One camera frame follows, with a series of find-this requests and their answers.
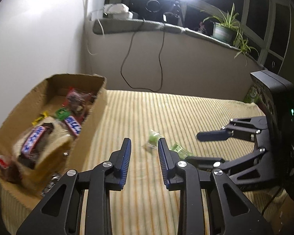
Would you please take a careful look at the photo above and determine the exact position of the yellow snack packet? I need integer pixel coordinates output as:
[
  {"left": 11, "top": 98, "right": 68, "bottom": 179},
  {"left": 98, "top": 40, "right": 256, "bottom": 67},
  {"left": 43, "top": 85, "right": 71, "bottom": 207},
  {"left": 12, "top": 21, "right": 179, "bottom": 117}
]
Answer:
[{"left": 32, "top": 111, "right": 49, "bottom": 126}]

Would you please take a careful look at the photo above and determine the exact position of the small pale green candy packet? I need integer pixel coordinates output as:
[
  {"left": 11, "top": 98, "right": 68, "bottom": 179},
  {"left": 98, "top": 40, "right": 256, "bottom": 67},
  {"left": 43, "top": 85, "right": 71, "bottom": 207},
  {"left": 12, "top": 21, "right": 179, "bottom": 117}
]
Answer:
[{"left": 143, "top": 129, "right": 163, "bottom": 153}]

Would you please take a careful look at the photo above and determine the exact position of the shiny dark wrapper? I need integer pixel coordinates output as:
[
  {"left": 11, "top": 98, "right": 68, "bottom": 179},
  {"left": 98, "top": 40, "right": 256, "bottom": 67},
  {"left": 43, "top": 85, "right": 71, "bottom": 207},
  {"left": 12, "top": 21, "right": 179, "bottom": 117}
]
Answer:
[{"left": 40, "top": 173, "right": 63, "bottom": 199}]

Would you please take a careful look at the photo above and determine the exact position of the light green candy packet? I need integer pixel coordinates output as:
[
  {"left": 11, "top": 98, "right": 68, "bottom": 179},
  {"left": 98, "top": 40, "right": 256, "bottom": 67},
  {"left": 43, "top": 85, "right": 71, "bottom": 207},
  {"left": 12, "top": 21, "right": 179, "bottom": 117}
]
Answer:
[{"left": 169, "top": 143, "right": 196, "bottom": 159}]

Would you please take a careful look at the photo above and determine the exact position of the pale clear snack bag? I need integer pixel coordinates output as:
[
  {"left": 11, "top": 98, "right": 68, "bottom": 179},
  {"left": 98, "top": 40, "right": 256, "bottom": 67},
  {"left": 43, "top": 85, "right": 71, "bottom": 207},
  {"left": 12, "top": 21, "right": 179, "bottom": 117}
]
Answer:
[{"left": 13, "top": 120, "right": 75, "bottom": 179}]

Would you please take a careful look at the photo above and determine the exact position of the brown chocolate bar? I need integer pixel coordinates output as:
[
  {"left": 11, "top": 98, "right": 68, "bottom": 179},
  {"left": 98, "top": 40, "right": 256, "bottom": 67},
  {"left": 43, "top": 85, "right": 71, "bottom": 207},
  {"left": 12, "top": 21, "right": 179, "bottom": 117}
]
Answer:
[
  {"left": 64, "top": 116, "right": 83, "bottom": 137},
  {"left": 17, "top": 124, "right": 55, "bottom": 169}
]

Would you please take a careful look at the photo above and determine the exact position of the red-ended dark snack packet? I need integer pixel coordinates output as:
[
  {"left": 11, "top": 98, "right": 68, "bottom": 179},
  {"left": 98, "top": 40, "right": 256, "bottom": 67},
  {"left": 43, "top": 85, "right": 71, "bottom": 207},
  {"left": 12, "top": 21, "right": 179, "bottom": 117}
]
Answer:
[{"left": 65, "top": 87, "right": 97, "bottom": 118}]

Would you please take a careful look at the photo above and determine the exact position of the green printed bag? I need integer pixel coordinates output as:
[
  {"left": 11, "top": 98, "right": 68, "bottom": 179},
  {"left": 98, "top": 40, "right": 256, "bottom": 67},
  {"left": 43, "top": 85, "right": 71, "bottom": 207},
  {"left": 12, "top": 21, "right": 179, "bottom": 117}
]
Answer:
[{"left": 244, "top": 84, "right": 260, "bottom": 104}]

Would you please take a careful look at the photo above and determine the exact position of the grey stone window sill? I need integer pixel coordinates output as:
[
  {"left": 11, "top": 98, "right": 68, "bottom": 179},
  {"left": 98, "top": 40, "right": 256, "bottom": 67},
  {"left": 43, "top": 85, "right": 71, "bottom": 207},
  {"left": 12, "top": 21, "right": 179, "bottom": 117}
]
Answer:
[{"left": 93, "top": 18, "right": 267, "bottom": 70}]

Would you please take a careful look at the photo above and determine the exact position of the spider plant in pot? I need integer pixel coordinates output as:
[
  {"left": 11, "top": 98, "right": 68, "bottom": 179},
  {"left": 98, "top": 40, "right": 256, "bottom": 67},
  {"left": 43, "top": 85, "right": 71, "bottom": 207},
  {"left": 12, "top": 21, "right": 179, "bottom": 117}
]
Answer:
[{"left": 201, "top": 3, "right": 259, "bottom": 65}]

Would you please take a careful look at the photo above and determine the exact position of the dark green snack packet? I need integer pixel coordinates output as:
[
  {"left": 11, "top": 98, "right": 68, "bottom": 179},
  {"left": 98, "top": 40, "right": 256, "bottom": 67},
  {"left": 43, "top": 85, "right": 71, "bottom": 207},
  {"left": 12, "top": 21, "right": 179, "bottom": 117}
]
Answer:
[{"left": 55, "top": 108, "right": 71, "bottom": 121}]

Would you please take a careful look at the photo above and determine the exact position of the black ring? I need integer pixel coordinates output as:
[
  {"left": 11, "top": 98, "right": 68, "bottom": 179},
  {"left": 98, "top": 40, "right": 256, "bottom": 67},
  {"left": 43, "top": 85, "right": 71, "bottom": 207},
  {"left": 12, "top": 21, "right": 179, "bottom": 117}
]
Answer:
[{"left": 146, "top": 0, "right": 161, "bottom": 13}]

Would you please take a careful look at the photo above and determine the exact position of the black lamp stand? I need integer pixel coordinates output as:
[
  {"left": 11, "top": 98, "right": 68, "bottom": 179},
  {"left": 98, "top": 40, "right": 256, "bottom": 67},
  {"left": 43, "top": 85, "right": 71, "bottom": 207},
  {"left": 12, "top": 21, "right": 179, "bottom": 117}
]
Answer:
[{"left": 163, "top": 0, "right": 183, "bottom": 26}]

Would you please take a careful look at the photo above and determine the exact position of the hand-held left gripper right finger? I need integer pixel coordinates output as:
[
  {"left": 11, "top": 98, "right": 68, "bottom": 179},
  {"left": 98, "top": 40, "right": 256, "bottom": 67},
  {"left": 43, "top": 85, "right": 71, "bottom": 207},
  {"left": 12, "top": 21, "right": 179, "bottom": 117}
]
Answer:
[{"left": 157, "top": 138, "right": 275, "bottom": 235}]

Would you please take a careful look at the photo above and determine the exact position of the white wardrobe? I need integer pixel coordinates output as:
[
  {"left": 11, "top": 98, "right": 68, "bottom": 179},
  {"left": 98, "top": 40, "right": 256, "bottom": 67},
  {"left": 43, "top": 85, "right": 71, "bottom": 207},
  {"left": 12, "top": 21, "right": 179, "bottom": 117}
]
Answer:
[{"left": 0, "top": 0, "right": 90, "bottom": 84}]

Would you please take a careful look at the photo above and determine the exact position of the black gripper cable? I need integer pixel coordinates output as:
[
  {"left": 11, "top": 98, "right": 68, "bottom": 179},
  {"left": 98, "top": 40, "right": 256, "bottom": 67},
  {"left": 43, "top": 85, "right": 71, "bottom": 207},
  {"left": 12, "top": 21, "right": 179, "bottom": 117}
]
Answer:
[{"left": 261, "top": 187, "right": 284, "bottom": 216}]

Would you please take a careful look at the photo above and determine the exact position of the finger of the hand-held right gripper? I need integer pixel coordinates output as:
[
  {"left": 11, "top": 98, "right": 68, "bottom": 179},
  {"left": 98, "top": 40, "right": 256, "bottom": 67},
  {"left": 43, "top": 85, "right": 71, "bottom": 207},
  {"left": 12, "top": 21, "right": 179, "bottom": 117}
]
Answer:
[
  {"left": 197, "top": 117, "right": 269, "bottom": 142},
  {"left": 186, "top": 148, "right": 269, "bottom": 177}
]

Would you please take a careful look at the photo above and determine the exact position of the thin white cable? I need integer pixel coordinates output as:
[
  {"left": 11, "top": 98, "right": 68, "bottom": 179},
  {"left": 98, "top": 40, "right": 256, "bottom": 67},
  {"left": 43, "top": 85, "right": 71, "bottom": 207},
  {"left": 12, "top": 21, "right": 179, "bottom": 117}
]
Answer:
[{"left": 86, "top": 9, "right": 106, "bottom": 55}]

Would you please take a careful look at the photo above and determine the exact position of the cardboard box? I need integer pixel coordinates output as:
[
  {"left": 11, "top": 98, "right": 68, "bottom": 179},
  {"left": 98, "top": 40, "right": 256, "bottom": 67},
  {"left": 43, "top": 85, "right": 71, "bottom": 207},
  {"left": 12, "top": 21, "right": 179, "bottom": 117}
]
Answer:
[{"left": 0, "top": 73, "right": 108, "bottom": 201}]

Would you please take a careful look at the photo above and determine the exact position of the beige striped bed mat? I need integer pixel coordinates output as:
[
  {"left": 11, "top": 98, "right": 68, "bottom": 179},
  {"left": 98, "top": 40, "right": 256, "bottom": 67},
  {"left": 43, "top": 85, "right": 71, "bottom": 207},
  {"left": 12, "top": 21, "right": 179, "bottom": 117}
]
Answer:
[{"left": 1, "top": 89, "right": 288, "bottom": 235}]

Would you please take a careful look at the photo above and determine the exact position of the black hanging cable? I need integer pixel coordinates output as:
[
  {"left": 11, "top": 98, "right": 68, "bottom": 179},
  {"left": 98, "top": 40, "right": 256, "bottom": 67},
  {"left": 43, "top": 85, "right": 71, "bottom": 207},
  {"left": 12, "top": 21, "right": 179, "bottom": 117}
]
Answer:
[{"left": 121, "top": 19, "right": 165, "bottom": 92}]

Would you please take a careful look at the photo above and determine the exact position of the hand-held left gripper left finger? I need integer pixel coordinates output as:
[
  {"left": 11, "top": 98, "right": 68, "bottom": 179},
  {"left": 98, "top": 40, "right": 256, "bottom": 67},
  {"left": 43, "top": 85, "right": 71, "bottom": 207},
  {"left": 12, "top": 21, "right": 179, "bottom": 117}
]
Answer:
[{"left": 16, "top": 138, "right": 132, "bottom": 235}]

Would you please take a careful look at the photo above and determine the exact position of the white bundle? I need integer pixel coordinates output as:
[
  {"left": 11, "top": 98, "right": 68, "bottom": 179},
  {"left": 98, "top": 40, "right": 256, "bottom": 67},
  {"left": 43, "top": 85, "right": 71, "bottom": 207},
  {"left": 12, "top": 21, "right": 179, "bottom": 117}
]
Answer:
[{"left": 104, "top": 3, "right": 133, "bottom": 19}]

